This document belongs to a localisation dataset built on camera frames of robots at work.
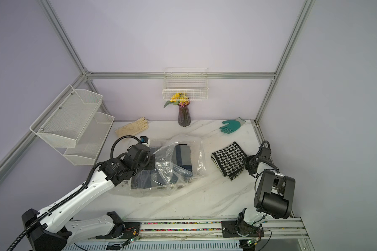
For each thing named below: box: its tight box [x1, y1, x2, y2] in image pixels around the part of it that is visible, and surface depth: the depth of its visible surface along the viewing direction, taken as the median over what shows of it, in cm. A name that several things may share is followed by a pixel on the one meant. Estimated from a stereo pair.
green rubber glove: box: [219, 116, 247, 134], surface depth 119 cm
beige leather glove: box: [115, 116, 150, 138], surface depth 117 cm
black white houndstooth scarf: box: [211, 141, 248, 181], surface depth 97 cm
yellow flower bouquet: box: [163, 92, 191, 109], surface depth 102 cm
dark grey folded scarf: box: [130, 146, 174, 190], surface depth 78 cm
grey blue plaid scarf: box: [175, 144, 193, 172], surface depth 90 cm
